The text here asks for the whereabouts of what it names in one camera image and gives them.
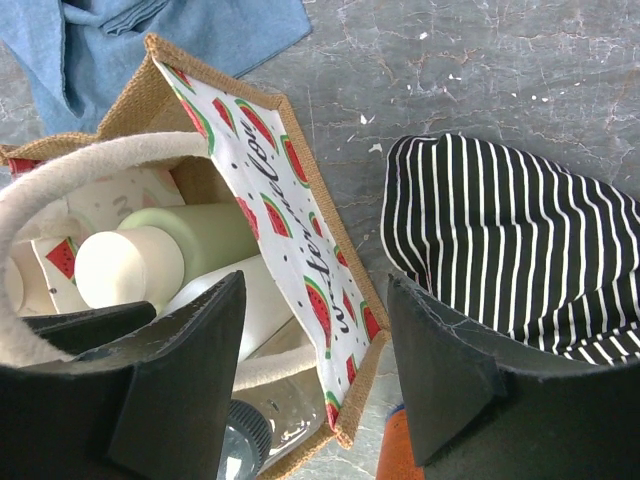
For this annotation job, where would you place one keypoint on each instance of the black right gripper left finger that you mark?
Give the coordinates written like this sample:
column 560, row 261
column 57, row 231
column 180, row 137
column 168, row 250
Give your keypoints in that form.
column 150, row 405

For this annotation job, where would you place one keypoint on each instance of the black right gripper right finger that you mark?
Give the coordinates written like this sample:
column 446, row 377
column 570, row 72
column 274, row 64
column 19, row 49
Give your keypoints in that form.
column 483, row 406

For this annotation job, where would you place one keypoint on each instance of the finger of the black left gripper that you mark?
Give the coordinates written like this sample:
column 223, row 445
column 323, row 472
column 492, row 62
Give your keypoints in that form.
column 78, row 332

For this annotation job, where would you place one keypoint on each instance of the orange bottle with blue cap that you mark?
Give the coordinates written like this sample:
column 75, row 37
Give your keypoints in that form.
column 396, row 459

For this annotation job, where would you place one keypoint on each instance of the white bottle with cream cap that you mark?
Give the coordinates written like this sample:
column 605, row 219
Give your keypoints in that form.
column 156, row 251

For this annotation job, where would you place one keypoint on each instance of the watermelon print canvas bag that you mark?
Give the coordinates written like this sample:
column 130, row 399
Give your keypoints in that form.
column 217, row 132

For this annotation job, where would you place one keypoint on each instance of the clear bottle with grey cap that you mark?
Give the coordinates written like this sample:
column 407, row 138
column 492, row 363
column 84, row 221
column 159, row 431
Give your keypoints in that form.
column 267, row 422

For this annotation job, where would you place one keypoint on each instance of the black white striped cloth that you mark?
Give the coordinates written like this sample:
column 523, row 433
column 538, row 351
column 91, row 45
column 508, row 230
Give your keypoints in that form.
column 517, row 243

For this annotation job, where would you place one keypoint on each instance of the blue denim cloth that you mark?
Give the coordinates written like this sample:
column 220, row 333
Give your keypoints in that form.
column 79, row 55

